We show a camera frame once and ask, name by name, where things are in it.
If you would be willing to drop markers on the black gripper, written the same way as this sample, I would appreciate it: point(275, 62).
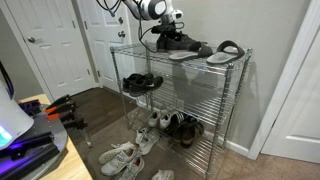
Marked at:
point(168, 29)

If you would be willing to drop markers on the dark grey sneaker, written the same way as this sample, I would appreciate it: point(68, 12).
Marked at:
point(183, 43)
point(161, 42)

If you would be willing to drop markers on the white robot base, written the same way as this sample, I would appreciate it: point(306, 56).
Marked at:
point(14, 122)

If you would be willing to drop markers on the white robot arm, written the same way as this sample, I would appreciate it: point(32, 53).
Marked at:
point(162, 10)

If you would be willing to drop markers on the black slide sandal left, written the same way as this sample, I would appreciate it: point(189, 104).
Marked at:
point(196, 50)

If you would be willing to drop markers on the black slide sandal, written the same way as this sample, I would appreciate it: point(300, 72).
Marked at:
point(227, 52)
point(196, 50)

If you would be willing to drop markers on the black slide sandal right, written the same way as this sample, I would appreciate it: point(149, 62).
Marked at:
point(227, 52)

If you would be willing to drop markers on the black sneaker with swoosh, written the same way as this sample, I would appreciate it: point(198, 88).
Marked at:
point(144, 84)

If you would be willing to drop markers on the black sneaker behind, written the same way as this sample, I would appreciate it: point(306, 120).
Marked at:
point(135, 79)

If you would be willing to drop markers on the white panel door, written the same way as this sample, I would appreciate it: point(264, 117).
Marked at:
point(103, 32)
point(52, 35)

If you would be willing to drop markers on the black white striped sandal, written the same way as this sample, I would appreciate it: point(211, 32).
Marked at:
point(176, 119)

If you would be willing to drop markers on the brown sandal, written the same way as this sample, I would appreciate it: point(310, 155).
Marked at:
point(188, 136)
point(198, 125)

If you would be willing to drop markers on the small grey sneaker left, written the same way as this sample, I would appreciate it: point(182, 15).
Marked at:
point(141, 135)

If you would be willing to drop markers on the black orange clamp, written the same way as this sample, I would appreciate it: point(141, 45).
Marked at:
point(65, 109)

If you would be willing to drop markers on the grey knit sneaker orange insole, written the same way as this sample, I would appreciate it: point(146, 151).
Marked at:
point(119, 162)

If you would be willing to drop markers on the white swoosh sneaker lone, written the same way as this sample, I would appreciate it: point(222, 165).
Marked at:
point(116, 149)

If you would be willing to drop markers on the white swoosh sneaker by pair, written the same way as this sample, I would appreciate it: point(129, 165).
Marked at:
point(163, 175)

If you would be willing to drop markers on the white door at right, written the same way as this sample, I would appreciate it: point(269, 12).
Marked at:
point(291, 125)

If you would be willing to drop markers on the wooden table top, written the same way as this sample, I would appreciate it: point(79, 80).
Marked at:
point(70, 166)

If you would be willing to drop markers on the black aluminium rails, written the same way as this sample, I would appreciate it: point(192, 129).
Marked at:
point(35, 152)

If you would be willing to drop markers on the chrome wire shoe rack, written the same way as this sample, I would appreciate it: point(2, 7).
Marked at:
point(206, 92)

